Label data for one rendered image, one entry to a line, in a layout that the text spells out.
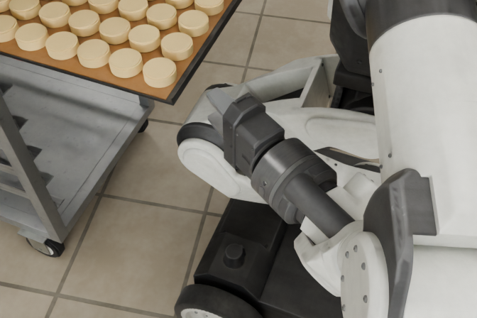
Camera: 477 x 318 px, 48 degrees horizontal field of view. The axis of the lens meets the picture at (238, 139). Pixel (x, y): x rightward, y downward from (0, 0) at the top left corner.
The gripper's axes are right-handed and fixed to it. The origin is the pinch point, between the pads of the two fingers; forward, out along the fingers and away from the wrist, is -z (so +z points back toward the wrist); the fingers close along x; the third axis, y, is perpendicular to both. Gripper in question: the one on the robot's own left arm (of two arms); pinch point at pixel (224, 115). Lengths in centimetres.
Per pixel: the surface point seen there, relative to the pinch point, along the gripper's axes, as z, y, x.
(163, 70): -12.0, 2.2, 1.2
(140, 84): -13.5, 5.7, -0.8
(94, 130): -58, 2, -54
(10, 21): -37.2, 15.3, 1.1
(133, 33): -22.3, 1.1, 1.1
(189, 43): -14.7, -4.3, 1.2
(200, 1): -22.5, -12.1, 1.2
